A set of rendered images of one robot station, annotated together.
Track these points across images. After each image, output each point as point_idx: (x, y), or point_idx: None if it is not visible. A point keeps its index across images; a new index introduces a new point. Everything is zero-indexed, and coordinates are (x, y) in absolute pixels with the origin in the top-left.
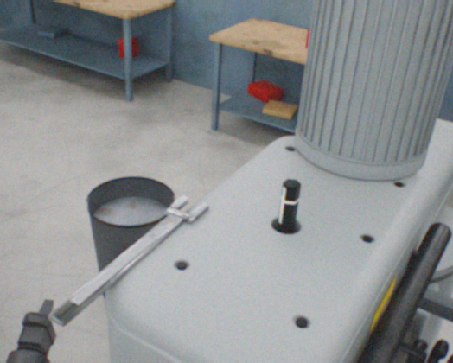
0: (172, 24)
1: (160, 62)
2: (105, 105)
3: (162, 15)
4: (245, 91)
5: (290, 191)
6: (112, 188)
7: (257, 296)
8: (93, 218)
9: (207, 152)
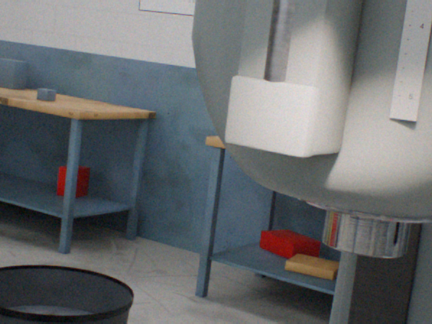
0: (145, 150)
1: (120, 205)
2: (22, 254)
3: (131, 136)
4: (255, 244)
5: None
6: (19, 283)
7: None
8: None
9: (188, 322)
